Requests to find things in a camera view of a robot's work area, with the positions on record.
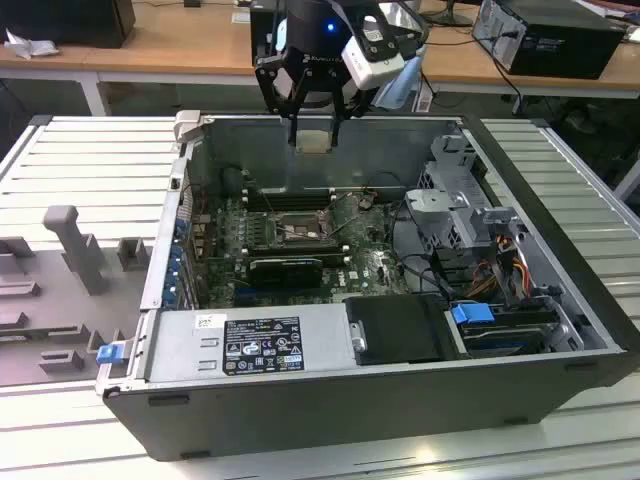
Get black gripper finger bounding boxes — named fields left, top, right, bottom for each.
left=327, top=85, right=376, bottom=150
left=253, top=49, right=306, bottom=147

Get silver square CPU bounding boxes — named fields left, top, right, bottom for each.
left=294, top=129, right=334, bottom=154

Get thin wire locking lever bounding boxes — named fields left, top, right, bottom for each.
left=253, top=182, right=279, bottom=217
left=325, top=198, right=361, bottom=240

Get black RAM slot bank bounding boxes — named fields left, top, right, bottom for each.
left=241, top=185, right=337, bottom=212
left=241, top=238, right=350, bottom=267

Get CPU socket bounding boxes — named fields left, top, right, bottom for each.
left=272, top=208, right=334, bottom=247

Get small black PC tower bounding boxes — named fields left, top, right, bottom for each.
left=249, top=7, right=281, bottom=67

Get pale blue teach pendant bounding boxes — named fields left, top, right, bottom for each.
left=374, top=47, right=426, bottom=110

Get white power strip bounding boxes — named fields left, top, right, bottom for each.
left=412, top=82, right=434, bottom=114

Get grey case latch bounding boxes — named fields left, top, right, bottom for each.
left=172, top=109, right=216, bottom=146

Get wooden desk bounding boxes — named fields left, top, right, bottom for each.
left=417, top=0, right=640, bottom=119
left=0, top=0, right=261, bottom=117

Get silver drive cage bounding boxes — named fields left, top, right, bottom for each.
left=403, top=133, right=531, bottom=254

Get black monitor stand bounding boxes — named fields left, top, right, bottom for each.
left=419, top=0, right=474, bottom=29

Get green motherboard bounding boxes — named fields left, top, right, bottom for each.
left=192, top=192, right=419, bottom=310

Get black graphics card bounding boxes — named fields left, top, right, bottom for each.
left=248, top=257, right=324, bottom=289

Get large black box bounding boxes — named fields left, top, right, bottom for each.
left=0, top=0, right=137, bottom=50

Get black plastic shroud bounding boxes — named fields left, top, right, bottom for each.
left=344, top=294, right=459, bottom=366

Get black PC tower with vents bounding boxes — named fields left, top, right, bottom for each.
left=472, top=0, right=629, bottom=81

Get hard disk in blue carrier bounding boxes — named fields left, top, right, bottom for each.
left=448, top=299, right=559, bottom=359

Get white crumpled paper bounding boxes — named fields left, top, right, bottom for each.
left=3, top=27, right=61, bottom=61

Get silver power supply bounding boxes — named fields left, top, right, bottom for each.
left=142, top=305, right=357, bottom=385

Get black open PC case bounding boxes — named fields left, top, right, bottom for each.
left=94, top=109, right=640, bottom=464

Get grey parts rack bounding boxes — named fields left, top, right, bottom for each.
left=0, top=204, right=156, bottom=386

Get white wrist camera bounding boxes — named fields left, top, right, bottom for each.
left=341, top=14, right=405, bottom=92

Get yellow red power wires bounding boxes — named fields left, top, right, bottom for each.
left=467, top=234, right=532, bottom=301

